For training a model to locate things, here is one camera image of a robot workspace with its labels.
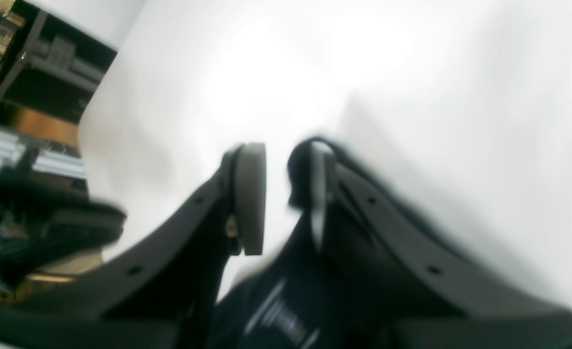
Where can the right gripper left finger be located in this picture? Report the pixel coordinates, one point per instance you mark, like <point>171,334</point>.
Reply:
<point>160,293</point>

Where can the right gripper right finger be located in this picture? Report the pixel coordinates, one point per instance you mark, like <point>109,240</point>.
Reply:
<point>496,315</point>

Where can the black T-shirt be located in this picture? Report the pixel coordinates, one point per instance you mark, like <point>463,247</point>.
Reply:
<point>308,300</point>

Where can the black shelving unit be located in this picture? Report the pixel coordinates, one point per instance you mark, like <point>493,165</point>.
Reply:
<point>51,66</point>

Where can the aluminium frame rail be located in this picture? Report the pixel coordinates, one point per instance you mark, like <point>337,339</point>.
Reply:
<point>41,155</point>

